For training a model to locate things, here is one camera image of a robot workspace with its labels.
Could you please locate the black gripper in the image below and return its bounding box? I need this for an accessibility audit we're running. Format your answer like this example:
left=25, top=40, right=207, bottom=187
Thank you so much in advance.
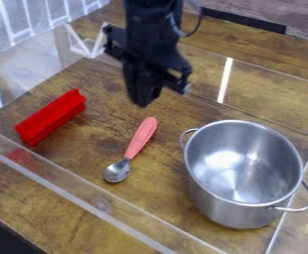
left=104, top=0, right=193, bottom=105

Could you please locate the black strip on table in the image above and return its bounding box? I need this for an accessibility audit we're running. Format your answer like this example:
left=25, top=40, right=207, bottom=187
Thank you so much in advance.
left=203, top=7, right=287, bottom=35

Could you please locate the clear acrylic front barrier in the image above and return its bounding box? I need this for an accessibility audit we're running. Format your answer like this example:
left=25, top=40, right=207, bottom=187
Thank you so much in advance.
left=0, top=134, right=228, bottom=254

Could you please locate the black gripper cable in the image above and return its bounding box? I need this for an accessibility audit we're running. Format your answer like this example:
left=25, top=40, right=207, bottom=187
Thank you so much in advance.
left=168, top=0, right=207, bottom=38

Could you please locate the red rectangular block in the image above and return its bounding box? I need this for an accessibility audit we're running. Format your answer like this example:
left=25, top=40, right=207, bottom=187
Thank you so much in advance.
left=15, top=88, right=86, bottom=146

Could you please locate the silver steel pot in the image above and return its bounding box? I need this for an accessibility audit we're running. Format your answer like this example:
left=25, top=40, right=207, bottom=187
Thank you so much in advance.
left=180, top=119, right=308, bottom=229

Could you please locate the clear acrylic triangle bracket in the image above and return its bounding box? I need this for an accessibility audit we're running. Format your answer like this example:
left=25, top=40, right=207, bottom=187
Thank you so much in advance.
left=66, top=22, right=108, bottom=59

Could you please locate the spoon with pink handle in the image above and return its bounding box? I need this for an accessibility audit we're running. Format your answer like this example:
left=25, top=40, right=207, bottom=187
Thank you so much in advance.
left=104, top=117, right=159, bottom=183

